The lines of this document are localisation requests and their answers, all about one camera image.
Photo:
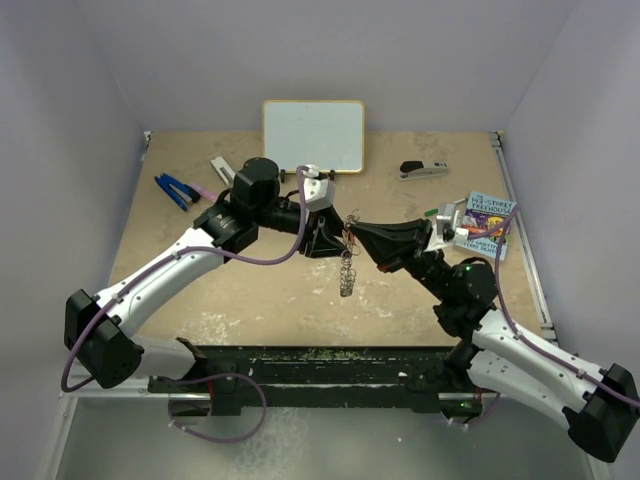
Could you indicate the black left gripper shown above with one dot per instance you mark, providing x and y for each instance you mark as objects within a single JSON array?
[{"x": 323, "y": 243}]

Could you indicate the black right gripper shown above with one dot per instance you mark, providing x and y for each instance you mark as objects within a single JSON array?
[{"x": 394, "y": 245}]

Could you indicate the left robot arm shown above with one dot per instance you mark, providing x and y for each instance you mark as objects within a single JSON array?
[{"x": 102, "y": 330}]

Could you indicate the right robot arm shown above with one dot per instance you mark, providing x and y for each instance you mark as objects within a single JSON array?
[{"x": 597, "y": 406}]

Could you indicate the black and grey stapler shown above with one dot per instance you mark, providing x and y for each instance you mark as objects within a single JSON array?
[{"x": 417, "y": 169}]

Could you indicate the blue treehouse book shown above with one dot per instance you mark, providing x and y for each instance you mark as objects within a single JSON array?
[{"x": 484, "y": 212}]

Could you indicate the small whiteboard on stand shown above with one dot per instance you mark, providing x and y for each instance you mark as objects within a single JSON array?
[{"x": 329, "y": 134}]

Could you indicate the pink eraser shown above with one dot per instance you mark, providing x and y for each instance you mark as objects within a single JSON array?
[{"x": 204, "y": 193}]

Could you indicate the blue stapler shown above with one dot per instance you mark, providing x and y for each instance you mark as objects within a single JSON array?
[{"x": 181, "y": 194}]

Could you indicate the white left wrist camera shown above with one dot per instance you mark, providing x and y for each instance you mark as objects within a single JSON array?
[{"x": 318, "y": 189}]

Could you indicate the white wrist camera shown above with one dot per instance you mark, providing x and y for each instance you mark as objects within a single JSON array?
[
  {"x": 318, "y": 189},
  {"x": 448, "y": 231}
]

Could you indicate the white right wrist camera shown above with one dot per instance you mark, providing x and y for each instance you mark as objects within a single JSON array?
[{"x": 448, "y": 231}]

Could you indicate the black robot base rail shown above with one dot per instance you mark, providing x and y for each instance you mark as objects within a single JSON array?
[{"x": 418, "y": 378}]

